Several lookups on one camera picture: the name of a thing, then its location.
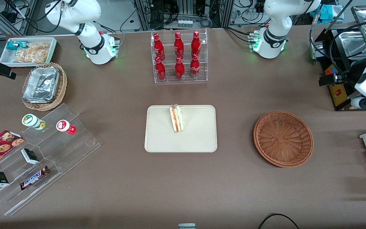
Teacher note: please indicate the green lid yogurt cup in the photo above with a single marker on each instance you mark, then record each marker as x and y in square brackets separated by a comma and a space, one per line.
[31, 121]

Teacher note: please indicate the snickers chocolate bar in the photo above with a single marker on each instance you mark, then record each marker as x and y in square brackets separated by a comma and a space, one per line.
[33, 178]

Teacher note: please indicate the aluminium foil container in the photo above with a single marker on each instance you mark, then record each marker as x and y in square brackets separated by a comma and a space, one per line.
[41, 84]

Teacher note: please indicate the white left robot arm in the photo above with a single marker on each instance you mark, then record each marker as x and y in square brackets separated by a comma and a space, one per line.
[275, 41]

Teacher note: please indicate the teal snack packet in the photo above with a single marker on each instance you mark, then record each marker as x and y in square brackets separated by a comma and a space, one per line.
[13, 45]

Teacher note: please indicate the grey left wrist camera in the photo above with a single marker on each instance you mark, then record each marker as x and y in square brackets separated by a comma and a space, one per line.
[362, 102]

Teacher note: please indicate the beige plastic tray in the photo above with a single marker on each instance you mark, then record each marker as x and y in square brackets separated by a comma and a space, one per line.
[199, 133]

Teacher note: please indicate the clear acrylic stepped shelf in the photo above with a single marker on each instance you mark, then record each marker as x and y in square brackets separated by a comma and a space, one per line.
[68, 152]

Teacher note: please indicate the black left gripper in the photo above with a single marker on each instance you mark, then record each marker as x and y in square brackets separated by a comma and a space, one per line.
[349, 73]

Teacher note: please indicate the red lid yogurt cup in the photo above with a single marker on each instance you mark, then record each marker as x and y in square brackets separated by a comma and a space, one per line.
[64, 126]

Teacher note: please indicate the white rectangular snack bin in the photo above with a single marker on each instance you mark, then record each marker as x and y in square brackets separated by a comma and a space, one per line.
[6, 58]

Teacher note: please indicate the light oval wicker basket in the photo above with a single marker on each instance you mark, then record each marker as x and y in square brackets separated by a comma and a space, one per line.
[63, 86]

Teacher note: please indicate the clear bag of chips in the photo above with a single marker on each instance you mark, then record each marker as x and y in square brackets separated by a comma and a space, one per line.
[33, 53]

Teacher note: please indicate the triangle sandwich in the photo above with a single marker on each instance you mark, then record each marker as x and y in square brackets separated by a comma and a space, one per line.
[176, 119]

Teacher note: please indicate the brown round wicker basket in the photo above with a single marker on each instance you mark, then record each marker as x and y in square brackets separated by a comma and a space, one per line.
[283, 140]

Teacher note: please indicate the grey device edge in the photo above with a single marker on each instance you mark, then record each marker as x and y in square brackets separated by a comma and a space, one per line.
[186, 226]

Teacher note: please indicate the red cola bottle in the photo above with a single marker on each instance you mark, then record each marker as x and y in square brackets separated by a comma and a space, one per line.
[195, 67]
[179, 45]
[158, 46]
[179, 69]
[196, 44]
[160, 70]

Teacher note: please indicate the black food warmer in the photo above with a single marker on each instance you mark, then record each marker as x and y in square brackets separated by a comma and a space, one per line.
[337, 95]

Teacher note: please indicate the white power strip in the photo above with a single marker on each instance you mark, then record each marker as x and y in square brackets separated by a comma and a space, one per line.
[185, 23]

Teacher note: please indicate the teal plastic bag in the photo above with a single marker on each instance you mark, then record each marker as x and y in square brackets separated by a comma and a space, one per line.
[327, 13]

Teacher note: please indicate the clear acrylic bottle rack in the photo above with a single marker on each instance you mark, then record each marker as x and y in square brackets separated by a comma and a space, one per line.
[170, 79]

